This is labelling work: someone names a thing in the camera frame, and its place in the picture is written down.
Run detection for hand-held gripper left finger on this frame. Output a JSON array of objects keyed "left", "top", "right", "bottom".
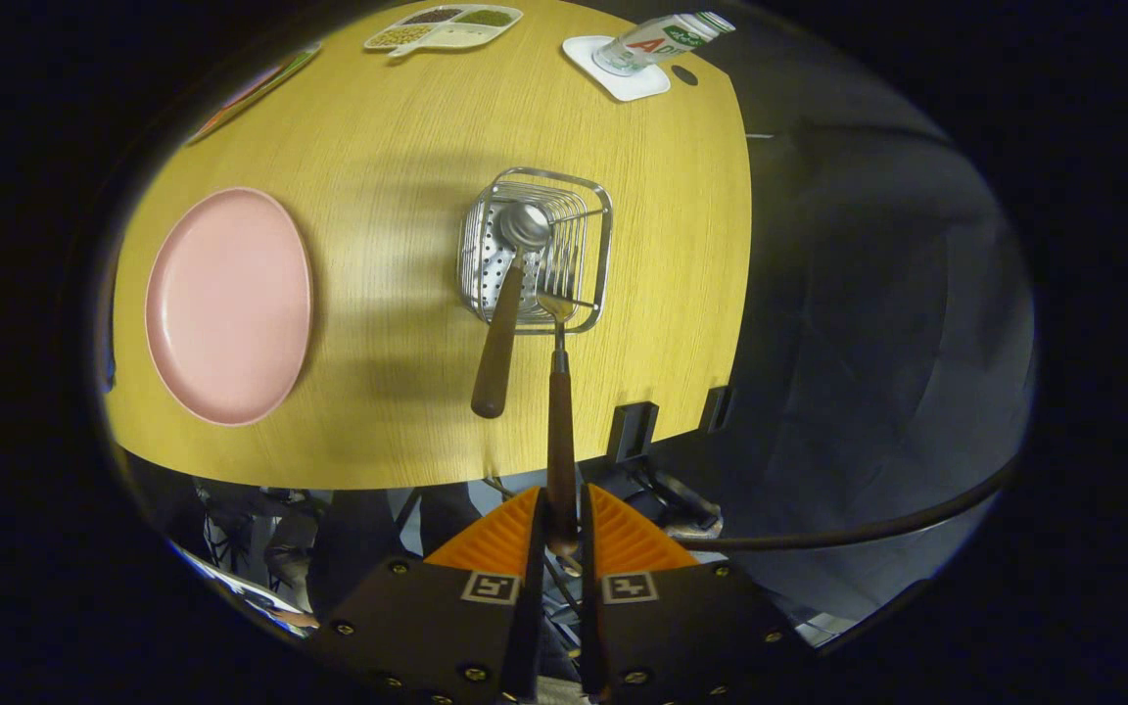
[{"left": 307, "top": 485, "right": 547, "bottom": 704}]

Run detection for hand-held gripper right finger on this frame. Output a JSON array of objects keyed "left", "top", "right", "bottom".
[{"left": 579, "top": 483, "right": 805, "bottom": 704}]

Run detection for wooden-handled metal fork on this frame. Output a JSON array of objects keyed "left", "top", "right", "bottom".
[{"left": 535, "top": 240, "right": 580, "bottom": 559}]

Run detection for wooden-handled metal spoon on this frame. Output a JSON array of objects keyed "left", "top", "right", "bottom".
[{"left": 470, "top": 201, "right": 553, "bottom": 420}]

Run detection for black table clamp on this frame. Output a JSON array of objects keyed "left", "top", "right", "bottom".
[
  {"left": 699, "top": 386, "right": 733, "bottom": 435},
  {"left": 608, "top": 400, "right": 660, "bottom": 463}
]

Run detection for round pink plate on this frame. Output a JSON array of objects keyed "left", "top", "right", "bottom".
[{"left": 144, "top": 187, "right": 314, "bottom": 428}]

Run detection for white square coaster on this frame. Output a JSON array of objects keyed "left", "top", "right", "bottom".
[{"left": 562, "top": 35, "right": 672, "bottom": 103}]

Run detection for white labelled bottle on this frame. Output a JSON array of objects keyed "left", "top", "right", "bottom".
[{"left": 591, "top": 11, "right": 736, "bottom": 77}]

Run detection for white divided seasoning dish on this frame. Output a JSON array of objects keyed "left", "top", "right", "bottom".
[{"left": 363, "top": 4, "right": 524, "bottom": 58}]

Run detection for oval grey food plate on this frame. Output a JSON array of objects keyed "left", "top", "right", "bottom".
[{"left": 187, "top": 44, "right": 322, "bottom": 146}]

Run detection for black cable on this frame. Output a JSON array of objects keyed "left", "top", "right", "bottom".
[{"left": 672, "top": 460, "right": 1020, "bottom": 551}]

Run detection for metal wire cutlery rack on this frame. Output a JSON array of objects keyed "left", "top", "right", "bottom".
[{"left": 456, "top": 167, "right": 614, "bottom": 336}]

